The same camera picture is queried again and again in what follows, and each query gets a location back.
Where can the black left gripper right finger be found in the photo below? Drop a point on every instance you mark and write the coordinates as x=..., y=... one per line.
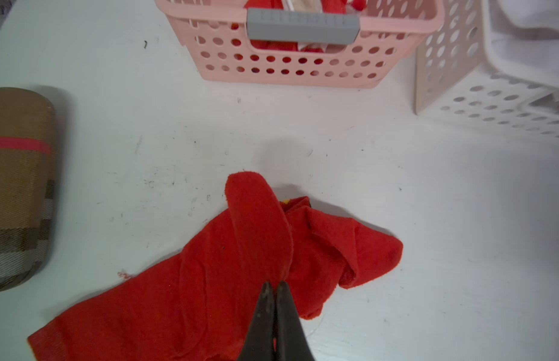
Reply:
x=291, y=343

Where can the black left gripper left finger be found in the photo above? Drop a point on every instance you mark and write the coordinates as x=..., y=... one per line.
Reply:
x=259, y=341

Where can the plain red sock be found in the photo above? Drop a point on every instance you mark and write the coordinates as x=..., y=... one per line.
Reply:
x=197, y=305

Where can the white ankle sock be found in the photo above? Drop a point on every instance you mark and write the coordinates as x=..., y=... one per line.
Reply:
x=527, y=33

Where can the pink plastic basket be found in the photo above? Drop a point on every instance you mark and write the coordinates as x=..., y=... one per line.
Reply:
x=250, y=42

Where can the white plastic basket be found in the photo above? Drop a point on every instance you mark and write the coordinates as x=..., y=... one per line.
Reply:
x=460, y=79

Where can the brown plaid glasses case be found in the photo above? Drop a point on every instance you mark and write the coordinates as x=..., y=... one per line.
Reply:
x=27, y=183

